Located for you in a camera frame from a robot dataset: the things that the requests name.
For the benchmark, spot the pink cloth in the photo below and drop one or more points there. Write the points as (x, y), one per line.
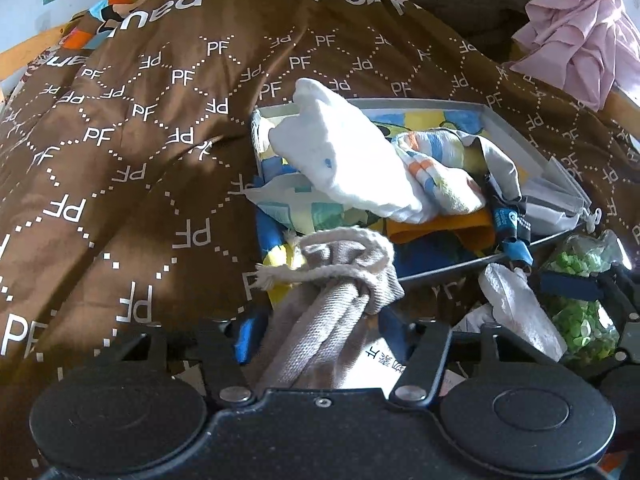
(575, 45)

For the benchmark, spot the orange cloth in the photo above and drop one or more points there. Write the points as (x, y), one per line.
(440, 230)

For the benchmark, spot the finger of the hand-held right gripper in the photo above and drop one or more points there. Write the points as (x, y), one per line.
(595, 360)
(570, 287)

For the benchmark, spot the bag of green beads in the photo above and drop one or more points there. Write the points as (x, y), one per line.
(575, 320)

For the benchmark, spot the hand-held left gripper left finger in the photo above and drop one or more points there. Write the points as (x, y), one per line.
(247, 340)

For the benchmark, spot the dark brown quilted jacket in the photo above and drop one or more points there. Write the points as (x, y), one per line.
(450, 5)

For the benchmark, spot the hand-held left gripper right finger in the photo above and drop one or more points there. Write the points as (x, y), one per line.
(395, 330)

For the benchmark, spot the white box with orange label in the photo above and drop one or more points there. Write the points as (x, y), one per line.
(375, 365)

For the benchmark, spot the colourful striped cloth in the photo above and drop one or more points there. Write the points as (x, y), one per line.
(440, 180)

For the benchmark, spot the wooden bed frame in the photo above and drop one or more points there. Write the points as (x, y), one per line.
(20, 55)

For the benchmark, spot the white cloth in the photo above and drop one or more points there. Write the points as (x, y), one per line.
(350, 160)

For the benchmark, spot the grey cloth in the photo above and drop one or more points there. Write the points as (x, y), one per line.
(500, 160)

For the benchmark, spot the brown printed blanket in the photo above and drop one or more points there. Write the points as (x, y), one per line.
(150, 160)

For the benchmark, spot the grey tray with colourful print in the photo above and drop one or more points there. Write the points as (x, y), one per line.
(425, 104)

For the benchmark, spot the grey face mask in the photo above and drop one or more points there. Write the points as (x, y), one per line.
(550, 195)

